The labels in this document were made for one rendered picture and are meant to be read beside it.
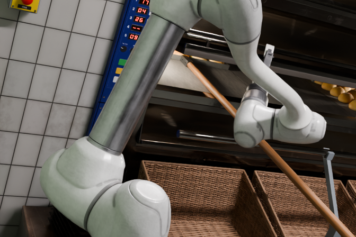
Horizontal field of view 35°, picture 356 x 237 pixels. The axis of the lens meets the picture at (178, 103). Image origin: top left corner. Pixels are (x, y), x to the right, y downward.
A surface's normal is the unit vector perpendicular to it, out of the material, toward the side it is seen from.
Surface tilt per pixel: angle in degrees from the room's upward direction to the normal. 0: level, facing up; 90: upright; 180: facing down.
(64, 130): 90
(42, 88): 90
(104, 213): 76
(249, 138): 105
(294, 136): 121
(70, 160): 67
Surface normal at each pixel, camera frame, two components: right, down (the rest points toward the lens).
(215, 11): -0.51, 0.69
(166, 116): 0.44, 0.11
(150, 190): 0.39, -0.84
